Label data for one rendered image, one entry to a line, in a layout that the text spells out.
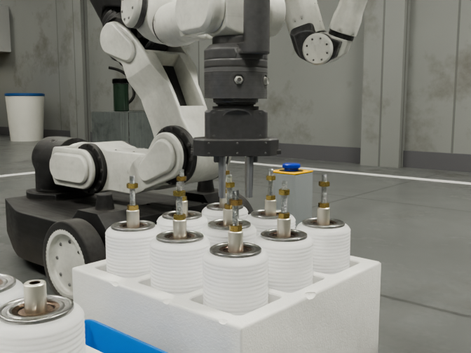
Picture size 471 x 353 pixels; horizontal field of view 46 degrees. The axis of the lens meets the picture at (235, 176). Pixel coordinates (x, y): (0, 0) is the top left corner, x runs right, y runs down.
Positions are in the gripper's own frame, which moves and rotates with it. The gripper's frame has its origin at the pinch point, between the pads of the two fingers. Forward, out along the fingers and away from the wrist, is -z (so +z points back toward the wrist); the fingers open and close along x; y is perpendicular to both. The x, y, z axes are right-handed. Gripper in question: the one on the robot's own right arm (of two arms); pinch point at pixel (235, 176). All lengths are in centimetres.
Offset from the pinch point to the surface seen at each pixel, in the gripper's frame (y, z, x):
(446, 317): -32, -36, -49
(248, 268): 4.5, -12.2, -1.4
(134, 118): -381, -3, 49
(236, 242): 1.1, -9.4, -0.1
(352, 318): -8.9, -25.5, -20.6
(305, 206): -40.0, -12.4, -19.1
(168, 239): -6.5, -10.6, 9.8
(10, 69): -710, 53, 244
